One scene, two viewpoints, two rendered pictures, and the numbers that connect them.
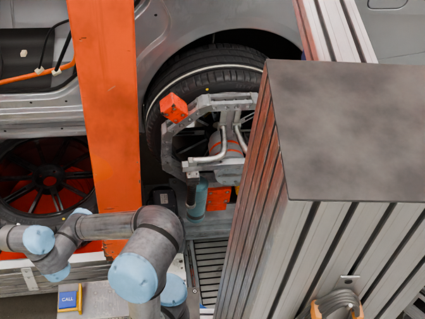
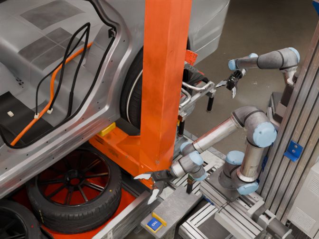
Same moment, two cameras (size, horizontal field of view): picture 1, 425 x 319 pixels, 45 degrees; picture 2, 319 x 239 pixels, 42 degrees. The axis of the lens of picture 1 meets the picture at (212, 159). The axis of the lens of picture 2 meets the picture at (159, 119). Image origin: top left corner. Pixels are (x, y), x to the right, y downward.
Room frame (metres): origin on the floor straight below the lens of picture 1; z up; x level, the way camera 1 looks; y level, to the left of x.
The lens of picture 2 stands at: (-0.28, 1.45, 2.85)
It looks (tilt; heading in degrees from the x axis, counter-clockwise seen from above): 44 degrees down; 322
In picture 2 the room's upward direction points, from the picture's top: 5 degrees clockwise
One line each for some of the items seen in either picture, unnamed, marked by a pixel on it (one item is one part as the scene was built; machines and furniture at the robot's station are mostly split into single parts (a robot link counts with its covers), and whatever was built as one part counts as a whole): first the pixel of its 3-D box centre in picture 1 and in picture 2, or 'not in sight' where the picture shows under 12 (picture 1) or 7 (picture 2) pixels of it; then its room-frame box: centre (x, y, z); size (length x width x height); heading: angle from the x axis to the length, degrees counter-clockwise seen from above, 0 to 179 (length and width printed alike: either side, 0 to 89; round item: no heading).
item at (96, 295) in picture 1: (110, 299); (170, 210); (0.91, 0.35, 0.44); 0.43 x 0.17 x 0.03; 104
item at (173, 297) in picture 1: (166, 297); (235, 163); (0.69, 0.09, 0.98); 0.13 x 0.12 x 0.14; 161
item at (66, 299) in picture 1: (67, 300); (154, 224); (0.87, 0.52, 0.47); 0.07 x 0.07 x 0.02; 14
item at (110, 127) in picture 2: not in sight; (102, 125); (1.63, 0.46, 0.71); 0.14 x 0.14 x 0.05; 14
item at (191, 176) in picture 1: (191, 172); (179, 114); (1.25, 0.07, 0.93); 0.09 x 0.05 x 0.05; 14
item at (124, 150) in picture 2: not in sight; (119, 138); (1.46, 0.42, 0.69); 0.52 x 0.17 x 0.35; 14
